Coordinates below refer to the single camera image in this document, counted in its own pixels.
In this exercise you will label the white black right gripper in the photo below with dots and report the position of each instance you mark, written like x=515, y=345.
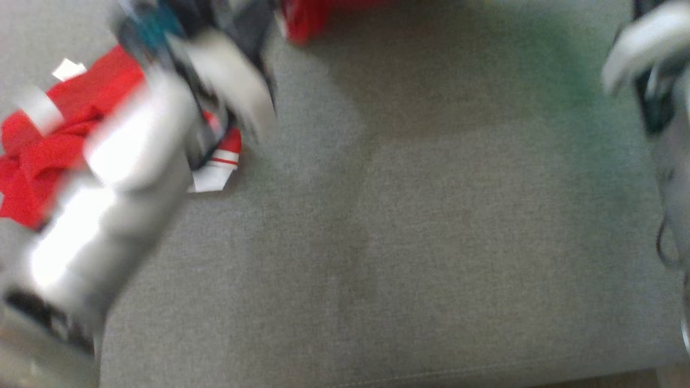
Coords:
x=647, y=37

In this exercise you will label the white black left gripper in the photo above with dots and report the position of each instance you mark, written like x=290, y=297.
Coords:
x=232, y=81

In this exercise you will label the red shorts white side stripe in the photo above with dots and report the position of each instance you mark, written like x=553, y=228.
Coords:
x=307, y=19

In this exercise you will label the red basketball jersey white sleeves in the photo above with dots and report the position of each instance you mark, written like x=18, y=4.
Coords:
x=48, y=156

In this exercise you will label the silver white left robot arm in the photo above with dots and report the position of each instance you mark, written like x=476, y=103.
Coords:
x=108, y=215

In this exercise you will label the grey fabric sofa seat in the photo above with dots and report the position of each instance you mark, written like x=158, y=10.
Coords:
x=409, y=226

